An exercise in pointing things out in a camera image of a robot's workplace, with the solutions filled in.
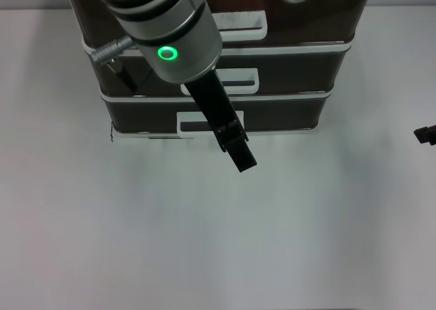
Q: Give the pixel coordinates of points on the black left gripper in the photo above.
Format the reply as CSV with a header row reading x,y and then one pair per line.
x,y
214,102

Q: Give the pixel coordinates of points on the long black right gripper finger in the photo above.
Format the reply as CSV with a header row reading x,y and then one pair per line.
x,y
427,134

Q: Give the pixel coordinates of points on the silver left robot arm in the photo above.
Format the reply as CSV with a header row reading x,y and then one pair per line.
x,y
170,17

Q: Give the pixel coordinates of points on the brown plastic drawer cabinet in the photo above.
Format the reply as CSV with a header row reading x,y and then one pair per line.
x,y
306,47

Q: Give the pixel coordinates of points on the thin black thread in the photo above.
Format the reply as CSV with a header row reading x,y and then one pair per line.
x,y
111,133

